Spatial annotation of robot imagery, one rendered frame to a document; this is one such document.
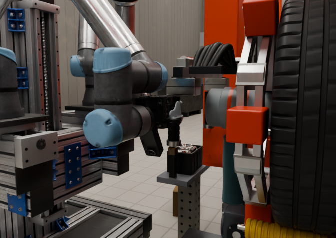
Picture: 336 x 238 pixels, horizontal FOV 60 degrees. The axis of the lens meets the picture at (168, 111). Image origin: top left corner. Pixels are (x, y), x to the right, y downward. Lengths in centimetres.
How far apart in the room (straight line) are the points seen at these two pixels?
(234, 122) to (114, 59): 27
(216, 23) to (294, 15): 72
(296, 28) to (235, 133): 26
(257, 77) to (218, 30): 74
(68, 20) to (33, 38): 400
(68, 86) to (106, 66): 461
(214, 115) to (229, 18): 59
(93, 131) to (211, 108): 47
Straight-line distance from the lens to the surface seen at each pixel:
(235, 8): 140
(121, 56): 57
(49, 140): 101
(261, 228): 92
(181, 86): 82
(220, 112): 92
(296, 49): 66
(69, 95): 518
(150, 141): 74
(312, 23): 71
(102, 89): 57
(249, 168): 72
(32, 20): 131
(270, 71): 93
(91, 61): 104
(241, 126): 61
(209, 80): 115
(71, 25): 531
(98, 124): 56
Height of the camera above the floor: 95
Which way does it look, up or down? 7 degrees down
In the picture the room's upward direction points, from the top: straight up
